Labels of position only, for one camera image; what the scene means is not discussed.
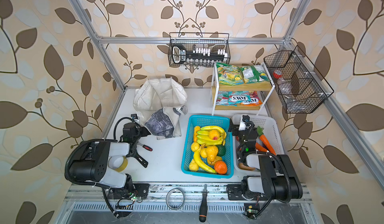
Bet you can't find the yellow pear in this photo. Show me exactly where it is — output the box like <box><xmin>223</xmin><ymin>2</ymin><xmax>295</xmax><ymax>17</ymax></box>
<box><xmin>206</xmin><ymin>145</ymin><xmax>218</xmax><ymax>162</ymax></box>

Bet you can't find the black socket tool set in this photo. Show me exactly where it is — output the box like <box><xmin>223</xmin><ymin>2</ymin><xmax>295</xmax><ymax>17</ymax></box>
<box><xmin>168</xmin><ymin>44</ymin><xmax>231</xmax><ymax>67</ymax></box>

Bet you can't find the orange tangerine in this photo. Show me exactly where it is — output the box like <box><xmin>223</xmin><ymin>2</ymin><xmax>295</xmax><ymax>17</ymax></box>
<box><xmin>214</xmin><ymin>160</ymin><xmax>228</xmax><ymax>175</ymax></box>

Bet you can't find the black wire basket right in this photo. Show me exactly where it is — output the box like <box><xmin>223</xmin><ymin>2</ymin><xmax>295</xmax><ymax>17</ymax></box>
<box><xmin>264</xmin><ymin>46</ymin><xmax>334</xmax><ymax>114</ymax></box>

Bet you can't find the black wire basket centre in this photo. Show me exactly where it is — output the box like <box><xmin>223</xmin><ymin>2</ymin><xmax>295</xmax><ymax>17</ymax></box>
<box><xmin>168</xmin><ymin>31</ymin><xmax>231</xmax><ymax>68</ymax></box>

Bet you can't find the yellow peach fruit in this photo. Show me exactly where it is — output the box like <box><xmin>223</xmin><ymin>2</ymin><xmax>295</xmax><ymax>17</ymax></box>
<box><xmin>209</xmin><ymin>129</ymin><xmax>221</xmax><ymax>140</ymax></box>

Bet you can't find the black clamp tool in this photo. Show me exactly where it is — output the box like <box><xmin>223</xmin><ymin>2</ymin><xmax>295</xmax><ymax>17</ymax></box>
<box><xmin>126</xmin><ymin>143</ymin><xmax>148</xmax><ymax>168</ymax></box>

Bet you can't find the green avocado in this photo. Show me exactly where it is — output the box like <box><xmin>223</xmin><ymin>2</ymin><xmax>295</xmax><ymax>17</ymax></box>
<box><xmin>217</xmin><ymin>145</ymin><xmax>226</xmax><ymax>157</ymax></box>

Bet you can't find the white wooden two-tier shelf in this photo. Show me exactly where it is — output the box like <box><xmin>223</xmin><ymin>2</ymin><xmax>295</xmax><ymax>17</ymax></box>
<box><xmin>211</xmin><ymin>63</ymin><xmax>276</xmax><ymax>116</ymax></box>

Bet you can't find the Fox's candy bag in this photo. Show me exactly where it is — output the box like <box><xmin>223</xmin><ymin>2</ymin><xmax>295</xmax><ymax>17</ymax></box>
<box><xmin>216</xmin><ymin>91</ymin><xmax>262</xmax><ymax>106</ymax></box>

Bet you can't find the single yellow banana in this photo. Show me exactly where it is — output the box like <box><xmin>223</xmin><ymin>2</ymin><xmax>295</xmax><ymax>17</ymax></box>
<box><xmin>194</xmin><ymin>148</ymin><xmax>217</xmax><ymax>174</ymax></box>

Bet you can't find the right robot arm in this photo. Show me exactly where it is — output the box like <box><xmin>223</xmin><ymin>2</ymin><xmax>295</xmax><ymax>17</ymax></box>
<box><xmin>229</xmin><ymin>114</ymin><xmax>303</xmax><ymax>203</ymax></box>

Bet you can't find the plastic bottle red cap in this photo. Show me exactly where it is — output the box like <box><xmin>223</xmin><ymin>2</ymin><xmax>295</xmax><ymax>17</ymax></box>
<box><xmin>273</xmin><ymin>70</ymin><xmax>292</xmax><ymax>95</ymax></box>

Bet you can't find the banana bunch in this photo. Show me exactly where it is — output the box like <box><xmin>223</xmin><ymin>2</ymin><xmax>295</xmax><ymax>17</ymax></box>
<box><xmin>194</xmin><ymin>125</ymin><xmax>227</xmax><ymax>146</ymax></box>

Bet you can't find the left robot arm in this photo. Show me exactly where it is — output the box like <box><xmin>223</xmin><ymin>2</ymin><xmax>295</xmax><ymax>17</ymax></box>
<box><xmin>65</xmin><ymin>114</ymin><xmax>151</xmax><ymax>190</ymax></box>

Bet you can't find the green snack bag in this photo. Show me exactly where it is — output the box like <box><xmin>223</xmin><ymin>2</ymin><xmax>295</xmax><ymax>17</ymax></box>
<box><xmin>216</xmin><ymin>63</ymin><xmax>244</xmax><ymax>86</ymax></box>
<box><xmin>241</xmin><ymin>65</ymin><xmax>270</xmax><ymax>84</ymax></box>

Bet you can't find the yellow tape roll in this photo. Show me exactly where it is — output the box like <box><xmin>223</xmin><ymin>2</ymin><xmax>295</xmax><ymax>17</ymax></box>
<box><xmin>108</xmin><ymin>156</ymin><xmax>128</xmax><ymax>173</ymax></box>

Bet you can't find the black cable ring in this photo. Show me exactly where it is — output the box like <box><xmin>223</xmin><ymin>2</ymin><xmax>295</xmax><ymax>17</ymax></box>
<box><xmin>165</xmin><ymin>187</ymin><xmax>186</xmax><ymax>211</ymax></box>

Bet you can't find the orange carrot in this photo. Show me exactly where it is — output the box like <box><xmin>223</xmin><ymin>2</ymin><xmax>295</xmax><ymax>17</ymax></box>
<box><xmin>257</xmin><ymin>126</ymin><xmax>276</xmax><ymax>155</ymax></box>

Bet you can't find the black wire basket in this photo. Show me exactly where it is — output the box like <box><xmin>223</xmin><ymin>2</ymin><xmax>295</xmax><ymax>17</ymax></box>
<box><xmin>168</xmin><ymin>31</ymin><xmax>231</xmax><ymax>68</ymax></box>
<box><xmin>264</xmin><ymin>46</ymin><xmax>334</xmax><ymax>114</ymax></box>

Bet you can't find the yellow lemon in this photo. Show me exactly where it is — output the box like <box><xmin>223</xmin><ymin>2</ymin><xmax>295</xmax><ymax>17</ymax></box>
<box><xmin>191</xmin><ymin>142</ymin><xmax>201</xmax><ymax>152</ymax></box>

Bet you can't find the teal plastic basket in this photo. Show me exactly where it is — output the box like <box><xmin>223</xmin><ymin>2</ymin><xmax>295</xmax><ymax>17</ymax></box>
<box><xmin>181</xmin><ymin>115</ymin><xmax>234</xmax><ymax>179</ymax></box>

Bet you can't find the brown potato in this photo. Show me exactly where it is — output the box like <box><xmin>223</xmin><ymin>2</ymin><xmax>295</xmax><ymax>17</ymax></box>
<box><xmin>238</xmin><ymin>163</ymin><xmax>255</xmax><ymax>171</ymax></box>

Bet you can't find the cream canvas grocery bag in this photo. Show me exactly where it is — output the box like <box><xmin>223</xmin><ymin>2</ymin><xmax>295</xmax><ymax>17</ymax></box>
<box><xmin>133</xmin><ymin>78</ymin><xmax>188</xmax><ymax>140</ymax></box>

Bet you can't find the black orange screwdriver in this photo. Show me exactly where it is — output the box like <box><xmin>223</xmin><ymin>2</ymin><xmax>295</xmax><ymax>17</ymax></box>
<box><xmin>199</xmin><ymin>184</ymin><xmax>208</xmax><ymax>223</ymax></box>

